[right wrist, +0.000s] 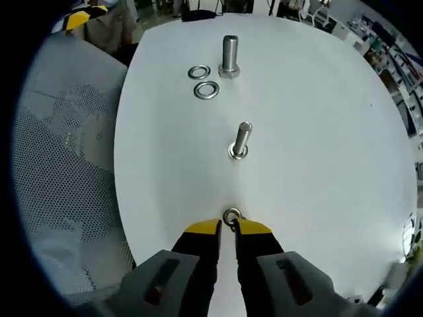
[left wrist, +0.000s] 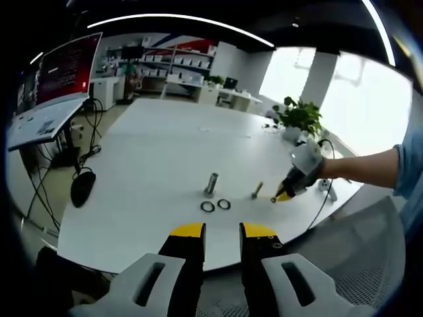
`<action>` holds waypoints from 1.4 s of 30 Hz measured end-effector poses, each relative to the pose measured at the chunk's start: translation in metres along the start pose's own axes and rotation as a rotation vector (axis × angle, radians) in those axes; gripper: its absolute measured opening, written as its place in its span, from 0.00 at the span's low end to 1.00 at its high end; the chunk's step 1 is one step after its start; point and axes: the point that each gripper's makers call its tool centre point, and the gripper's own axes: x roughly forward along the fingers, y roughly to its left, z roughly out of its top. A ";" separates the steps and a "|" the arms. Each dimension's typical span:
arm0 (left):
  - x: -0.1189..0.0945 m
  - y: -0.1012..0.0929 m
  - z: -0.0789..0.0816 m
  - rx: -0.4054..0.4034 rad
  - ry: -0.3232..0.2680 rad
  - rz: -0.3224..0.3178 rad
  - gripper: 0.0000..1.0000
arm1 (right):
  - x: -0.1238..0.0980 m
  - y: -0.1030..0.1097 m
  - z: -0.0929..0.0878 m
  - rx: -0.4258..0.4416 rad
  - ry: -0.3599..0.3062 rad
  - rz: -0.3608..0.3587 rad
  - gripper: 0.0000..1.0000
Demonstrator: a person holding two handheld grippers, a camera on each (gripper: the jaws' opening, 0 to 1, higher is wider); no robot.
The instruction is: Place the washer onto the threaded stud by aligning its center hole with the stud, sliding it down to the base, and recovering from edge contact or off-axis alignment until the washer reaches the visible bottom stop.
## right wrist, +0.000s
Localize grey mesh office chair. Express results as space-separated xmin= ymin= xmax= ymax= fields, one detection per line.
xmin=13 ymin=32 xmax=138 ymax=298

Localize black flat object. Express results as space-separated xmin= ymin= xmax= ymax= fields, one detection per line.
xmin=181 ymin=9 xmax=219 ymax=22

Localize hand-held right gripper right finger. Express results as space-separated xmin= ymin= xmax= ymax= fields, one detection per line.
xmin=233 ymin=217 xmax=381 ymax=317

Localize white office chair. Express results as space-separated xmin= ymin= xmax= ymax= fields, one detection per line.
xmin=299 ymin=0 xmax=334 ymax=30

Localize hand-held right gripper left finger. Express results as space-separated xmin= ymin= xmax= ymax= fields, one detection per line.
xmin=98 ymin=218 xmax=223 ymax=317

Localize large steel threaded stud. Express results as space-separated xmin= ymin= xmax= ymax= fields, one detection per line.
xmin=217 ymin=34 xmax=241 ymax=79

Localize small steel threaded stud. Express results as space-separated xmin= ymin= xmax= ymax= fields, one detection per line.
xmin=227 ymin=121 xmax=254 ymax=160

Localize large steel washer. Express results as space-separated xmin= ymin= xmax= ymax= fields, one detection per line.
xmin=194 ymin=81 xmax=220 ymax=100
xmin=187 ymin=65 xmax=212 ymax=81

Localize person's tan trousers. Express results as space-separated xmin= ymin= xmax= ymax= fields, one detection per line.
xmin=84 ymin=0 xmax=143 ymax=63

